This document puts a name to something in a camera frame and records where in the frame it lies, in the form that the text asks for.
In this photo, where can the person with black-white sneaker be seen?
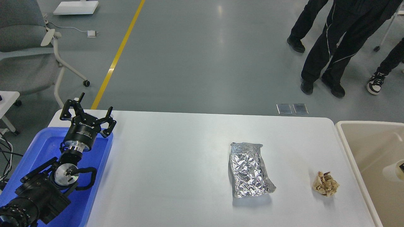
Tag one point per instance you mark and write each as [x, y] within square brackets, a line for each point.
[393, 59]

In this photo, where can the white power adapter with cable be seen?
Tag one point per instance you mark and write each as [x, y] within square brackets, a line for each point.
[89, 33]

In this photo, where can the grey office chair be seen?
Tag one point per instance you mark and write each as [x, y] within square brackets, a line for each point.
[37, 64]

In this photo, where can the crumpled aluminium foil bag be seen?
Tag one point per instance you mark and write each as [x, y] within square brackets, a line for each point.
[249, 171]

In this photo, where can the white flat base plate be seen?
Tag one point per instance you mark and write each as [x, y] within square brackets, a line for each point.
[76, 7]

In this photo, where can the beige plastic bin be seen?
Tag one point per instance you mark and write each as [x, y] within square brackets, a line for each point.
[371, 146]

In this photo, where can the white side table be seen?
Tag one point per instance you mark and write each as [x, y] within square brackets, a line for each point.
[8, 99]

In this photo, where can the left metal floor plate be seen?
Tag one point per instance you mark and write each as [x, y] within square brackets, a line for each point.
[284, 109]

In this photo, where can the white paper cup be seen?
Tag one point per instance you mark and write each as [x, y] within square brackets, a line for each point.
[393, 173]

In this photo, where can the right metal floor plate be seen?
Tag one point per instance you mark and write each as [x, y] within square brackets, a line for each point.
[300, 108]

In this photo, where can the crumpled brown paper ball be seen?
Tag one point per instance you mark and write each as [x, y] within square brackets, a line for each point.
[324, 184]

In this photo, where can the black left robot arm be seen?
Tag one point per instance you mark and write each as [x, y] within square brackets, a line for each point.
[44, 191]

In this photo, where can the metal floor plate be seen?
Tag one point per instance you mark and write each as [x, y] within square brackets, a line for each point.
[284, 109]
[300, 108]

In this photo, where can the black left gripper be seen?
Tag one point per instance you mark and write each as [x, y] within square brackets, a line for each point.
[81, 130]

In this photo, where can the person in black clothes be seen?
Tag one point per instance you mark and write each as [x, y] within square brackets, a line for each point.
[348, 26]

